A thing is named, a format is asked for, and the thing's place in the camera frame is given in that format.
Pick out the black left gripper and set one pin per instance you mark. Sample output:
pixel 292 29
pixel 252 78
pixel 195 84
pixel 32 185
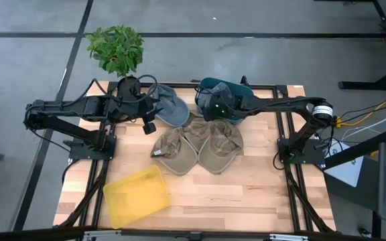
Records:
pixel 132 108

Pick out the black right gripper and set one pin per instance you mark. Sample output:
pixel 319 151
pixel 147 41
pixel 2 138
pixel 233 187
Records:
pixel 224 107

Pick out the grey denim cap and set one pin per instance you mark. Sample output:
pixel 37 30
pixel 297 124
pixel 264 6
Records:
pixel 174 110
pixel 221 89

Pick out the blue plastic basket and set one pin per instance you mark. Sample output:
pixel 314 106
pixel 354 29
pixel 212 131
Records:
pixel 236 86

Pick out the khaki cap with white label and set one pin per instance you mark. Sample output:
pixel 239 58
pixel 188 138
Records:
pixel 179 157

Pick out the yellow translucent plastic bin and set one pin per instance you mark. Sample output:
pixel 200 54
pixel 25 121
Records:
pixel 136 197

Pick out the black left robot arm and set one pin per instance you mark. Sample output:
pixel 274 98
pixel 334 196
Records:
pixel 62 107

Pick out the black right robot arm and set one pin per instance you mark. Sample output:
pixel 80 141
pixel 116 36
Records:
pixel 280 103

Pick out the green potted plant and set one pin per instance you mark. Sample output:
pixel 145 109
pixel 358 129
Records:
pixel 116 50

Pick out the black crossbar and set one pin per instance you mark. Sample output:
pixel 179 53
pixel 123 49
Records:
pixel 29 234

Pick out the black aluminium table frame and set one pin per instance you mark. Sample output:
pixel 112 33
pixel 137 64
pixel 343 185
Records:
pixel 183 84

